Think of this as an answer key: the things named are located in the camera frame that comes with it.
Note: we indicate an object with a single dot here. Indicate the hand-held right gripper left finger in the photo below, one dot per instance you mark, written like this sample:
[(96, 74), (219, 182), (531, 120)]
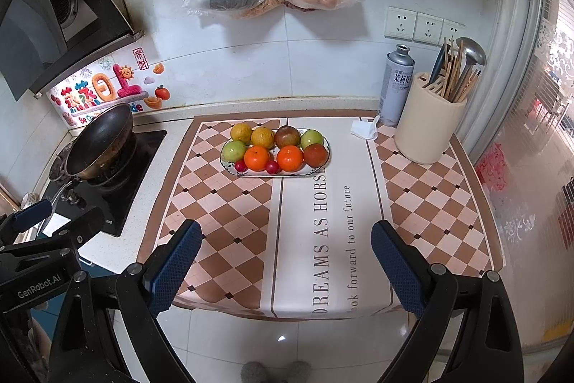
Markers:
[(175, 266)]

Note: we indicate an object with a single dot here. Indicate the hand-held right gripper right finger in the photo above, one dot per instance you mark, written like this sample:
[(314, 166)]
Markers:
[(397, 266)]

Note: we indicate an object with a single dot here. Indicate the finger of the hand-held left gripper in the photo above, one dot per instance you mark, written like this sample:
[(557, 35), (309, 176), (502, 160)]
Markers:
[(83, 226), (29, 218)]

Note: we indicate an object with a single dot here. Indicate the floral ceramic plate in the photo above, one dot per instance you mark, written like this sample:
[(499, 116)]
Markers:
[(227, 166)]

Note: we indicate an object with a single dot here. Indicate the red cherry tomato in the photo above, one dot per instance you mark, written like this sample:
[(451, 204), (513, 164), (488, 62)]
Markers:
[(273, 167), (240, 166)]

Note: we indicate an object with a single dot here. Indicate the green apple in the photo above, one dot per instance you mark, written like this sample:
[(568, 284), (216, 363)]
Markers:
[(312, 139), (233, 150)]

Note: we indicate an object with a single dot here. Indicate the orange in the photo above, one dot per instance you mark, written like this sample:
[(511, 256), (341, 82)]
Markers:
[(257, 157), (289, 158)]

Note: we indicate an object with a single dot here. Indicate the yellow citrus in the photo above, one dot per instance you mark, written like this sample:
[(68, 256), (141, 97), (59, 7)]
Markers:
[(242, 132), (262, 137)]

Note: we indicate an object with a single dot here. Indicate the dull reddish-green apple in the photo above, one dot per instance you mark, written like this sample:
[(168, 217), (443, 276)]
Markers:
[(287, 136)]

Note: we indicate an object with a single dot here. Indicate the person's left forearm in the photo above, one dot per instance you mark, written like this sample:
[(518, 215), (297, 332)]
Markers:
[(38, 342)]

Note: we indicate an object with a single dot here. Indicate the black gas stove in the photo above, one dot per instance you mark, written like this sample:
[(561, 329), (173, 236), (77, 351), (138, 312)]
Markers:
[(134, 185)]

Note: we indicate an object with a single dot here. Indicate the dark wok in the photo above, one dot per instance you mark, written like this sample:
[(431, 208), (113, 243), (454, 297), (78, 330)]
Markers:
[(98, 140)]

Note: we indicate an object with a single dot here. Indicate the checkered table mat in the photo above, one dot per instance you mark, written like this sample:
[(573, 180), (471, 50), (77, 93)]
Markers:
[(314, 230)]

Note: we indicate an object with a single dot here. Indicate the grey slipper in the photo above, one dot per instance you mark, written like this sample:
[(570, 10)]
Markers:
[(256, 373), (297, 372)]

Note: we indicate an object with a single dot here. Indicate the red window sticker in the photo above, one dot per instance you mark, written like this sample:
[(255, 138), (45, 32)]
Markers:
[(491, 167)]

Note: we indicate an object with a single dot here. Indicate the frosted glass door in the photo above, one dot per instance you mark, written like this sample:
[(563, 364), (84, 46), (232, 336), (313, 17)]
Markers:
[(529, 230)]

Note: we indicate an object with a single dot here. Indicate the cream utensil holder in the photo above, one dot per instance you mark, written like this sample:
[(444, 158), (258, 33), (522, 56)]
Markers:
[(426, 131)]

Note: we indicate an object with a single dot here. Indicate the white tissue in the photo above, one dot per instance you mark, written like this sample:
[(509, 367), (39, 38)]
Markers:
[(363, 128)]

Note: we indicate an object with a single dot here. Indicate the yellow object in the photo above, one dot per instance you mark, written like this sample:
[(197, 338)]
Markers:
[(555, 332)]

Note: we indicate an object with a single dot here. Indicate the grey metal canister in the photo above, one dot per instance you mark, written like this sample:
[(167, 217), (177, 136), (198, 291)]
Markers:
[(397, 87)]

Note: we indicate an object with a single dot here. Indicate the black range hood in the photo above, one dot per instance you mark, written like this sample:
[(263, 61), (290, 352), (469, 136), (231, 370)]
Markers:
[(27, 28)]

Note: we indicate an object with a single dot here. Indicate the bundle of wooden chopsticks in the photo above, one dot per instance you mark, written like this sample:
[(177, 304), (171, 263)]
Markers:
[(453, 75)]

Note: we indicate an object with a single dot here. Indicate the metal ladle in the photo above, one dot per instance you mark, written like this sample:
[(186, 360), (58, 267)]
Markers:
[(471, 51)]

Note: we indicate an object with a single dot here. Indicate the woven basket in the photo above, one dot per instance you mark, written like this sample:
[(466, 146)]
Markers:
[(264, 8)]

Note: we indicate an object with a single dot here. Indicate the colourful wall sticker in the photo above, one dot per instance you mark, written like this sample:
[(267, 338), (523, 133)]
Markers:
[(112, 91)]

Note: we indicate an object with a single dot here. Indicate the white wall socket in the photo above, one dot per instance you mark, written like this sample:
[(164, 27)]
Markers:
[(400, 23), (454, 31), (428, 28)]

